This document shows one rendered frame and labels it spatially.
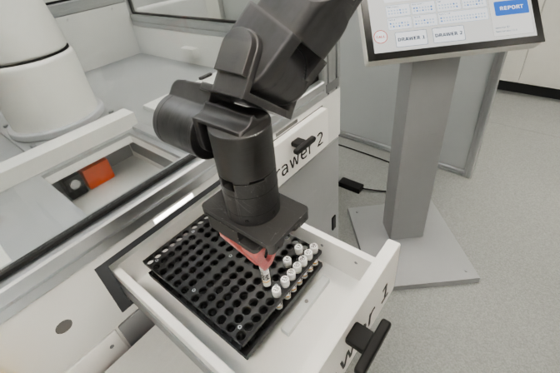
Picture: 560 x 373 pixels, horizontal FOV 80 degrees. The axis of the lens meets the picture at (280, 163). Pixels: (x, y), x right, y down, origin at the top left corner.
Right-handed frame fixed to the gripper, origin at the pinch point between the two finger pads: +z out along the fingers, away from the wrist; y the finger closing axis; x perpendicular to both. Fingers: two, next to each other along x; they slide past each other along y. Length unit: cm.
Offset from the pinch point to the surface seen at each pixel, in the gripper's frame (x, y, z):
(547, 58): -294, -16, 68
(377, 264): -10.8, -10.3, 4.7
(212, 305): 5.6, 5.3, 7.9
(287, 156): -30.5, 20.5, 10.6
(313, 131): -41.1, 20.5, 9.5
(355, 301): -4.3, -10.6, 4.7
